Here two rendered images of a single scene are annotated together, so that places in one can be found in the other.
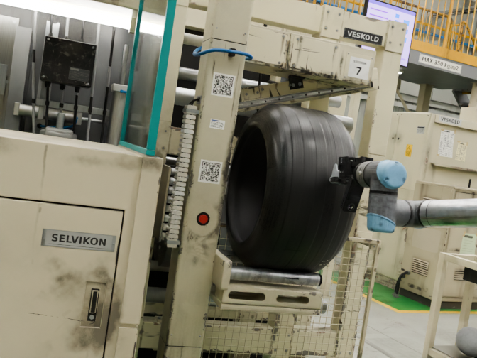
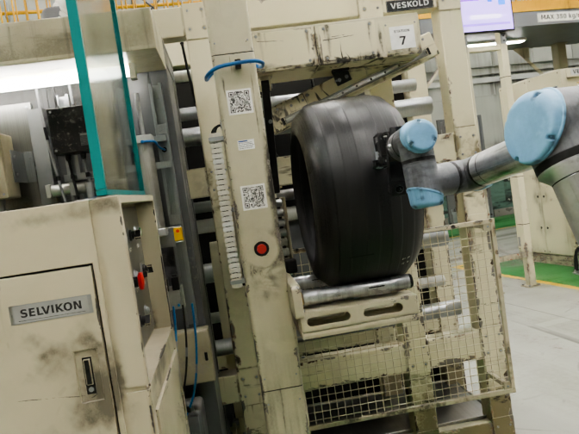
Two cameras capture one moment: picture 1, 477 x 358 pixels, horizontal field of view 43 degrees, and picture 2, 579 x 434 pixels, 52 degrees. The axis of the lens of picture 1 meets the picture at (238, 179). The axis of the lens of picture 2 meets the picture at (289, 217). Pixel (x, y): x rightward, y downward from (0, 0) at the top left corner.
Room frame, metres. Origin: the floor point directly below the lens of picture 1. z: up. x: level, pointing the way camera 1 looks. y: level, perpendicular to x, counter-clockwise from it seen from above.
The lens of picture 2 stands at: (0.27, -0.36, 1.24)
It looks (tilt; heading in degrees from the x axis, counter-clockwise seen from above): 3 degrees down; 12
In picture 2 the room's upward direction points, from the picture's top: 8 degrees counter-clockwise
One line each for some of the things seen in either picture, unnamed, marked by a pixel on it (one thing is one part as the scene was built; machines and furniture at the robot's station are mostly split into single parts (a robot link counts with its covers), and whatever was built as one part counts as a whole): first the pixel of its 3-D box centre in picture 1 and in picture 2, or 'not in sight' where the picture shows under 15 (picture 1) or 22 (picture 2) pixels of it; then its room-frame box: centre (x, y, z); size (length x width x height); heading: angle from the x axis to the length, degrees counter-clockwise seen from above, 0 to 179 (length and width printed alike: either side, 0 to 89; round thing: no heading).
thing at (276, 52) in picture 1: (294, 57); (331, 51); (2.51, -0.15, 1.71); 0.61 x 0.25 x 0.15; 108
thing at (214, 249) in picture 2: not in sight; (230, 332); (2.85, 0.51, 0.61); 0.33 x 0.06 x 0.86; 18
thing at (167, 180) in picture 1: (184, 204); (263, 238); (2.48, 0.20, 1.05); 0.20 x 0.15 x 0.30; 108
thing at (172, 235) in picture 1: (182, 176); (227, 210); (2.03, 0.19, 1.19); 0.05 x 0.04 x 0.48; 18
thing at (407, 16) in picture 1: (387, 33); (481, 2); (5.90, -1.20, 2.60); 0.60 x 0.05 x 0.55; 117
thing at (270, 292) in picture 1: (269, 294); (357, 311); (2.05, -0.16, 0.84); 0.36 x 0.09 x 0.06; 108
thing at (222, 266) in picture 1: (211, 262); (290, 291); (2.13, 0.05, 0.90); 0.40 x 0.03 x 0.10; 18
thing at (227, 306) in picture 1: (254, 294); (349, 313); (2.18, -0.12, 0.80); 0.37 x 0.36 x 0.02; 18
